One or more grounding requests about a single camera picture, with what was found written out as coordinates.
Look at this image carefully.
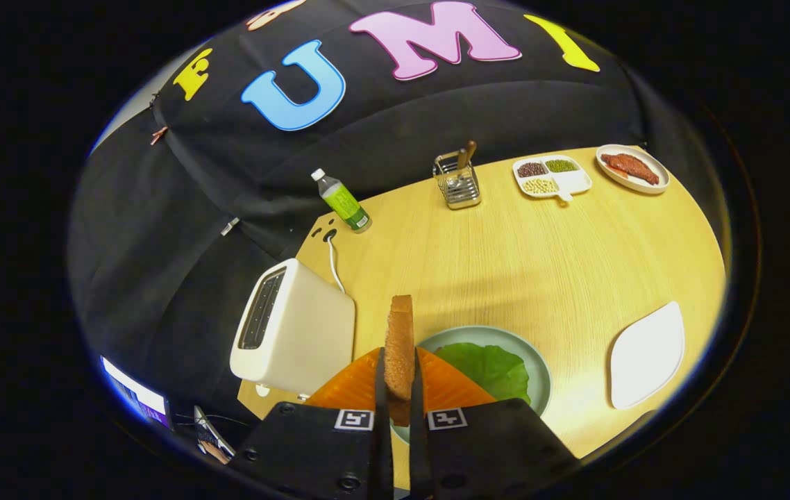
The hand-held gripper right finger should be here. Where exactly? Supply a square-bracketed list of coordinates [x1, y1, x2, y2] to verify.
[409, 346, 580, 500]

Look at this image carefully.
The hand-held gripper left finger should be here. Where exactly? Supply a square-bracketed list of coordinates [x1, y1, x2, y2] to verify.
[228, 346, 394, 500]

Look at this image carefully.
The toasted bread slice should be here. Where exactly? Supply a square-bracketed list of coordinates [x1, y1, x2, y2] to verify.
[385, 295, 415, 427]

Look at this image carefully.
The green lettuce leaf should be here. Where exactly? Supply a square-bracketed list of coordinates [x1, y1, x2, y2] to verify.
[435, 342, 531, 406]

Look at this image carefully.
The white toaster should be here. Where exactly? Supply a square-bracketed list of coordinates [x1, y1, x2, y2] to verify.
[230, 258, 356, 402]

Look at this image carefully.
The pale green round plate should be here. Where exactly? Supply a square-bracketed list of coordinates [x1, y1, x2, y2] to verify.
[392, 325, 553, 445]

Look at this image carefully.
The green label drink bottle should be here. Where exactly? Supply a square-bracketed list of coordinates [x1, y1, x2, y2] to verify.
[311, 169, 372, 233]

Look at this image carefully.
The white square plate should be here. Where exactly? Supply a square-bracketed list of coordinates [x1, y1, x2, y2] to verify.
[610, 301, 686, 410]

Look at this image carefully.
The computer monitor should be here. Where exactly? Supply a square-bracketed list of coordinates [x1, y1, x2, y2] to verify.
[100, 356, 174, 428]

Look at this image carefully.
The black backdrop cloth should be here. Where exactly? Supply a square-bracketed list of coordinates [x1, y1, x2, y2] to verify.
[67, 0, 725, 424]

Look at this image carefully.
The white divided bean dish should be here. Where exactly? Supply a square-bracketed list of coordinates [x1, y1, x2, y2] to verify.
[512, 155, 593, 203]

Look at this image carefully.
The white round plate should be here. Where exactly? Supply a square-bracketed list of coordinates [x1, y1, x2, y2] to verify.
[596, 144, 671, 194]

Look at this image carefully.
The brown meat slice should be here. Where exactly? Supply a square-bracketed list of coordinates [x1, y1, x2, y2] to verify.
[601, 153, 660, 185]

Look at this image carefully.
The white toaster cable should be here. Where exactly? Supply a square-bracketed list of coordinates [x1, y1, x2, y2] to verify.
[326, 233, 346, 294]

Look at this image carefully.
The wire utensil holder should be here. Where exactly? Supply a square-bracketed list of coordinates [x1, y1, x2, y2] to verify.
[433, 151, 482, 210]

